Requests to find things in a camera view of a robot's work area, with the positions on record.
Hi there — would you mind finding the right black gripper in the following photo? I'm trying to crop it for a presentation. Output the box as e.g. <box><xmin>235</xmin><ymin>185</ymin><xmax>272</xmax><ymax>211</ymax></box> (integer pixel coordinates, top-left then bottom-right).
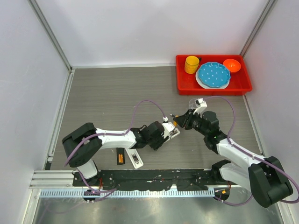
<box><xmin>174</xmin><ymin>109</ymin><xmax>209</xmax><ymax>136</ymax></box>

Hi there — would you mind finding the orange handled screwdriver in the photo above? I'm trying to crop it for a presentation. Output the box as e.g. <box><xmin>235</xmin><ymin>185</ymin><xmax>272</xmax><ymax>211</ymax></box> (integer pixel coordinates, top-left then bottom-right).
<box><xmin>170</xmin><ymin>114</ymin><xmax>179</xmax><ymax>127</ymax></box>

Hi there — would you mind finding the wide white remote control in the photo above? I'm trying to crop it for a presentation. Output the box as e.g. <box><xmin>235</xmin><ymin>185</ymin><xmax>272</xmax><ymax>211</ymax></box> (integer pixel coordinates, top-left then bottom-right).
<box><xmin>125</xmin><ymin>148</ymin><xmax>143</xmax><ymax>169</ymax></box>

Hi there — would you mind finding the slim white remote control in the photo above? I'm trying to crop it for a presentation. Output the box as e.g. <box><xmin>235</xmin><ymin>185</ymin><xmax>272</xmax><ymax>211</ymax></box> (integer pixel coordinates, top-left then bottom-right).
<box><xmin>168</xmin><ymin>128</ymin><xmax>180</xmax><ymax>140</ymax></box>

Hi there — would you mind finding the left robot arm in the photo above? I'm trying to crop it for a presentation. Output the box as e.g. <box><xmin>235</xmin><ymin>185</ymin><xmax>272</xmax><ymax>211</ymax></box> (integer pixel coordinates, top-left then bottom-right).
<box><xmin>62</xmin><ymin>121</ymin><xmax>175</xmax><ymax>186</ymax></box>

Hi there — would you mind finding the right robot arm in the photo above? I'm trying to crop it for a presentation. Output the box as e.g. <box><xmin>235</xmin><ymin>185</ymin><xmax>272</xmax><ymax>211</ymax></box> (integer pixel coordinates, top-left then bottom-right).
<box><xmin>173</xmin><ymin>109</ymin><xmax>293</xmax><ymax>208</ymax></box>

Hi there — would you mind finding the black remote control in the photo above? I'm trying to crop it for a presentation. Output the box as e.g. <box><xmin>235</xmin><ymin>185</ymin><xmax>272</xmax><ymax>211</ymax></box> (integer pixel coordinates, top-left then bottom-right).
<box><xmin>116</xmin><ymin>147</ymin><xmax>125</xmax><ymax>165</ymax></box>

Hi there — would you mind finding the clear plastic cup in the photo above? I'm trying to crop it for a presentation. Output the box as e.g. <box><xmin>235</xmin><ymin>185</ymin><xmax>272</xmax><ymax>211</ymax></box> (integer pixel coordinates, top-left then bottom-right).
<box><xmin>188</xmin><ymin>98</ymin><xmax>199</xmax><ymax>109</ymax></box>

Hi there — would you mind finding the orange battery pair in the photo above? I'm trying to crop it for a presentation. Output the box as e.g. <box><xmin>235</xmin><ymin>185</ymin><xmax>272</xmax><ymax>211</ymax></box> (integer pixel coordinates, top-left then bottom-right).
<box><xmin>118</xmin><ymin>154</ymin><xmax>124</xmax><ymax>164</ymax></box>

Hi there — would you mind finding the white plate under blue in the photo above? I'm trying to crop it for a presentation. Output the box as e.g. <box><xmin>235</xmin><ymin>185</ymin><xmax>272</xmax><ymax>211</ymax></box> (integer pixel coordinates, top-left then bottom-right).
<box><xmin>196</xmin><ymin>71</ymin><xmax>230</xmax><ymax>89</ymax></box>

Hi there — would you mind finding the yellow cup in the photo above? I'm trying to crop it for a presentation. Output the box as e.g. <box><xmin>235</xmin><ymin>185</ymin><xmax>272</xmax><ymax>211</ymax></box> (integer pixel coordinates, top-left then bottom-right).
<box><xmin>184</xmin><ymin>56</ymin><xmax>200</xmax><ymax>74</ymax></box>

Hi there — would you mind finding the blue dotted plate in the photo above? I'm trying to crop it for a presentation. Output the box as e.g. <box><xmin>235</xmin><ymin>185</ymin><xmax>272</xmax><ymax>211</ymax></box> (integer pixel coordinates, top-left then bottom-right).
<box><xmin>195</xmin><ymin>62</ymin><xmax>231</xmax><ymax>89</ymax></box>

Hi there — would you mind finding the red plastic bin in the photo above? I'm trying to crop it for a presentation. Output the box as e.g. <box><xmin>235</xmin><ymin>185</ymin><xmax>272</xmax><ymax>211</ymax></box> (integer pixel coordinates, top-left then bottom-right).
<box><xmin>176</xmin><ymin>55</ymin><xmax>252</xmax><ymax>96</ymax></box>

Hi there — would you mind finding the orange bowl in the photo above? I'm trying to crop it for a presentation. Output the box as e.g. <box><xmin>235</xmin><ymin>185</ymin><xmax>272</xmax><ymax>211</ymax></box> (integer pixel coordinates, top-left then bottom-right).
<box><xmin>223</xmin><ymin>59</ymin><xmax>241</xmax><ymax>73</ymax></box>

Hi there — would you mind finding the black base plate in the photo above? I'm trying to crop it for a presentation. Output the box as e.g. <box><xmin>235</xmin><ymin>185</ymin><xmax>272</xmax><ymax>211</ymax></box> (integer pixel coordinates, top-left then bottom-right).
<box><xmin>86</xmin><ymin>169</ymin><xmax>229</xmax><ymax>191</ymax></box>

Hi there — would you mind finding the perforated metal rail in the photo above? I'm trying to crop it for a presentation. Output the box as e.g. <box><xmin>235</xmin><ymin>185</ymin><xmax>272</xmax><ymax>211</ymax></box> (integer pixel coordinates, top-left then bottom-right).
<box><xmin>40</xmin><ymin>188</ymin><xmax>215</xmax><ymax>198</ymax></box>

